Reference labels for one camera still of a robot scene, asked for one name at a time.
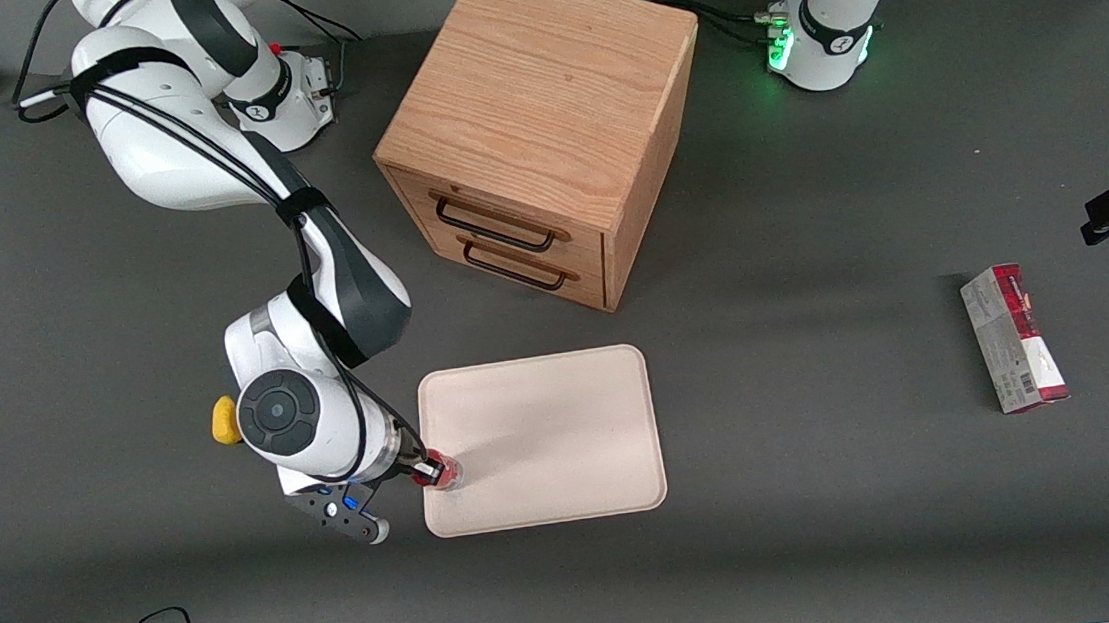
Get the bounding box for black arm base cables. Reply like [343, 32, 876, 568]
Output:
[262, 0, 372, 102]
[653, 0, 828, 56]

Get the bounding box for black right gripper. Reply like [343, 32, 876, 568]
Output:
[356, 424, 443, 495]

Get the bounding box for grey and red carton box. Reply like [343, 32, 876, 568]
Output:
[957, 259, 1072, 419]

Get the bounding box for black right arm base cables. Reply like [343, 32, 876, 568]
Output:
[262, 0, 372, 102]

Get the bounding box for wooden drawer cabinet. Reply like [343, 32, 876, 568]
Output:
[360, 0, 723, 333]

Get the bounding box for beige plastic tray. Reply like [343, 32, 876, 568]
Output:
[412, 342, 671, 540]

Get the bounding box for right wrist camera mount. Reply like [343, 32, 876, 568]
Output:
[277, 459, 393, 554]

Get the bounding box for red coke bottle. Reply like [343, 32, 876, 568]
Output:
[412, 447, 466, 493]

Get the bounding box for black drawer handle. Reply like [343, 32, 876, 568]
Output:
[460, 231, 572, 299]
[431, 185, 560, 263]

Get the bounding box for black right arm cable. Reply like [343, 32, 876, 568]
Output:
[3, 0, 429, 502]

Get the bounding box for black left arm base cables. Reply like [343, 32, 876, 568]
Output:
[653, 0, 828, 56]

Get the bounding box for yellow lemon toy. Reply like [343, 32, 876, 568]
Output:
[209, 394, 246, 448]

